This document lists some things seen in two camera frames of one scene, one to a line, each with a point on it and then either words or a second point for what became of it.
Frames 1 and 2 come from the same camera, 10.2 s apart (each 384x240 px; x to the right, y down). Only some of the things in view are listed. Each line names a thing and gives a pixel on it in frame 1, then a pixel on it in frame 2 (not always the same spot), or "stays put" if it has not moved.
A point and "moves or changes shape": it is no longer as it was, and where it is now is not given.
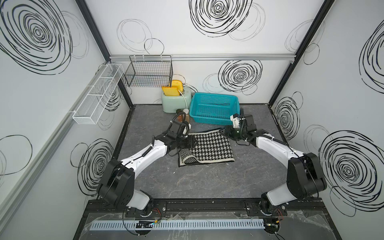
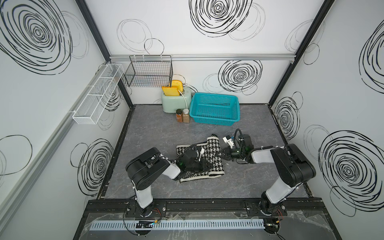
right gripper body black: (235, 133) → (234, 153)
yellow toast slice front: (170, 91) stays put
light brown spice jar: (186, 111) stays put
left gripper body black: (184, 142) → (196, 167)
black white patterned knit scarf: (212, 146) moves or changes shape
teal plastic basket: (214, 108) stays put
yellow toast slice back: (178, 84) stays put
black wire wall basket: (153, 71) stays put
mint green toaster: (170, 103) stays put
